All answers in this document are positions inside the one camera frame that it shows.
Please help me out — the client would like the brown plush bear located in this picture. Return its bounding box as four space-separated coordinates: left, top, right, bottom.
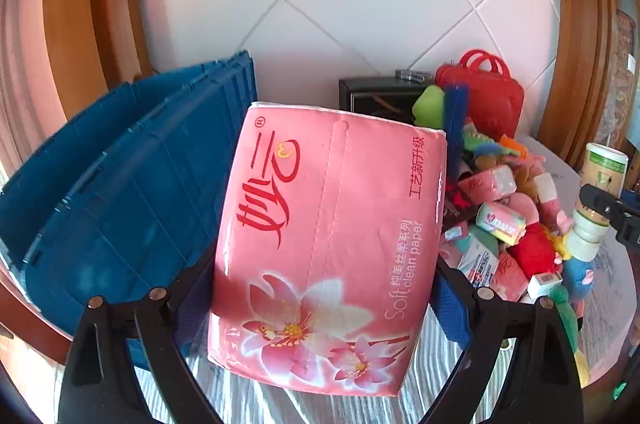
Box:
515 164 541 195

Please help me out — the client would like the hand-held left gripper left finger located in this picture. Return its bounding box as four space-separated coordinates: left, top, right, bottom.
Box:
57 249 223 424

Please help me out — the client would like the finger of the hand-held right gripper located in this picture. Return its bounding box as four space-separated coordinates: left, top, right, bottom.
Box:
580 184 640 250

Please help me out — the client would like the pig plush in blue shirt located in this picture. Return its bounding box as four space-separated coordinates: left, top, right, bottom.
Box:
557 209 598 320

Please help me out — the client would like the small pink tissue packet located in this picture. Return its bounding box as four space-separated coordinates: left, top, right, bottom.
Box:
457 164 518 202

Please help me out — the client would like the dark green printed box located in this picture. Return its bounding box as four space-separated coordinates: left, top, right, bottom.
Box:
338 76 436 125

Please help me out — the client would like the pig plush in red dress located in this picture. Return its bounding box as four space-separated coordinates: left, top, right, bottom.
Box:
505 191 561 280

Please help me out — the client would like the white floral cloth covered desktop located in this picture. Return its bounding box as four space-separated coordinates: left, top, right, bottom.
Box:
135 134 631 424

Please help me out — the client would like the red plastic handbag case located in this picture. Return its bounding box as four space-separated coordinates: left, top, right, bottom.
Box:
435 49 526 140

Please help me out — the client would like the pastel striped tissue packet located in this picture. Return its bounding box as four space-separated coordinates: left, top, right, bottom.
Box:
475 201 527 245

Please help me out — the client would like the blue fuzzy stick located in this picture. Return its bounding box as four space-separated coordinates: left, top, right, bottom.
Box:
442 84 471 185

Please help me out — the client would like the rolled patterned carpet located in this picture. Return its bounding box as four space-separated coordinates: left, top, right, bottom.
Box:
602 9 640 145

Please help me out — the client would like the green and yellow plush duck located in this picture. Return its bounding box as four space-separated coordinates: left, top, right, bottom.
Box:
540 289 593 387

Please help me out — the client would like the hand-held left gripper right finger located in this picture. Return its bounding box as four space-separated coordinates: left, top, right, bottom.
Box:
430 263 585 424

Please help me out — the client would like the blue plastic crate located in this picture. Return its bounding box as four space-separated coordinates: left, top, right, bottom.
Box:
0 50 258 372

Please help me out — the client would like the lime green frog plush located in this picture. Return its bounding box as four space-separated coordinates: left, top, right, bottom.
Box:
411 85 447 128

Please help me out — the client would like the pink floral tissue pack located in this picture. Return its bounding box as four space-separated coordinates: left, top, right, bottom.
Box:
207 101 448 397

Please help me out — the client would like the pink white small carton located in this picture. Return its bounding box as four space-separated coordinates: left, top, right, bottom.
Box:
535 171 561 215

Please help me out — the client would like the small white box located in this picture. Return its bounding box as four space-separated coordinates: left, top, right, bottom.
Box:
527 273 563 302

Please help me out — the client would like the wooden wall pillar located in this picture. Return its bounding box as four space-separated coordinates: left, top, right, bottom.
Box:
537 0 626 165

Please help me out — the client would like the white plastic bottle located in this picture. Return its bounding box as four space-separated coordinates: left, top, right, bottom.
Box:
570 142 630 257

